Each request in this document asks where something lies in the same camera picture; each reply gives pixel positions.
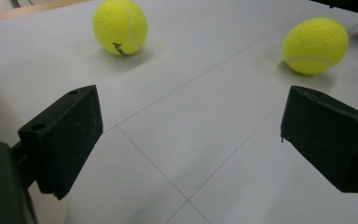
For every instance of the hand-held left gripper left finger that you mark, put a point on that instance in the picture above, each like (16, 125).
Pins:
(65, 137)

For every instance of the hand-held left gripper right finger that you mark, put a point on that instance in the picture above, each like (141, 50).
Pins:
(332, 140)

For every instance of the yellow tennis ball black print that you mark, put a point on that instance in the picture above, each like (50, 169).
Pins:
(118, 25)

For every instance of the white table board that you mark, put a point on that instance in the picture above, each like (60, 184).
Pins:
(183, 140)

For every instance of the wooden table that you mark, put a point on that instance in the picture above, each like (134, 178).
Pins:
(28, 11)

